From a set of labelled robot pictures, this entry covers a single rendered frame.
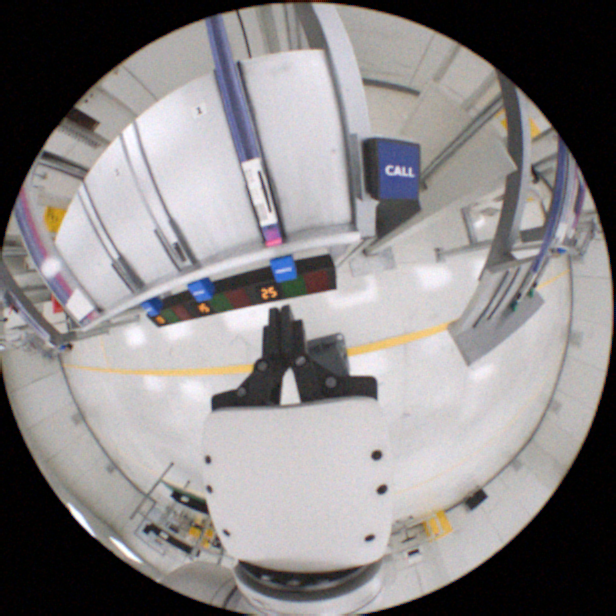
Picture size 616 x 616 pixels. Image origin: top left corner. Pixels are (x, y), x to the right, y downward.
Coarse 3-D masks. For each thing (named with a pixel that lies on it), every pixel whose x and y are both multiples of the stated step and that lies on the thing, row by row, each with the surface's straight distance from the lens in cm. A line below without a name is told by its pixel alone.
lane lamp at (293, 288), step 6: (300, 276) 22; (282, 282) 23; (288, 282) 23; (294, 282) 23; (300, 282) 23; (288, 288) 24; (294, 288) 24; (300, 288) 24; (288, 294) 24; (294, 294) 24; (300, 294) 24; (306, 294) 25
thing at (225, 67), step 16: (208, 32) 23; (224, 32) 22; (224, 48) 20; (224, 64) 19; (224, 80) 18; (224, 96) 17; (240, 96) 17; (240, 112) 16; (240, 128) 16; (240, 144) 16; (272, 224) 16
